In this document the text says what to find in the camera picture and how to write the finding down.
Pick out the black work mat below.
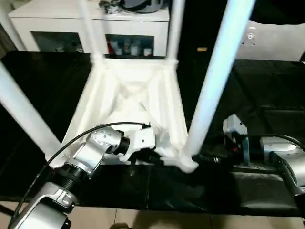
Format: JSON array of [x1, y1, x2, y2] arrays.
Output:
[[0, 50, 305, 217]]

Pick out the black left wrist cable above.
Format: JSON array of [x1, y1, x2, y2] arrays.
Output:
[[11, 121, 151, 215]]

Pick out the black table frame leg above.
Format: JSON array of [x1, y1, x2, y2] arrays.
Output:
[[0, 204, 15, 217]]

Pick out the white plastic table top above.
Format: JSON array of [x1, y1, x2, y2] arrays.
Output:
[[44, 57, 200, 174]]

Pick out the black cabinet with yellow label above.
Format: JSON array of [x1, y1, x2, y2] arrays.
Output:
[[183, 0, 224, 60]]

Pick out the white glass-door cabinet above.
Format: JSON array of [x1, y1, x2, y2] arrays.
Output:
[[8, 0, 170, 58]]

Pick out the grey helmet on cabinet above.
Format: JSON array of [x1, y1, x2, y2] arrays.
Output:
[[122, 0, 165, 14]]

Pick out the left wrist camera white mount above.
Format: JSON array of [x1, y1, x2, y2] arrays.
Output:
[[119, 127, 157, 163]]

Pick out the dark clutter on cabinet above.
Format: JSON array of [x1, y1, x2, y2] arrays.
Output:
[[99, 0, 123, 15]]

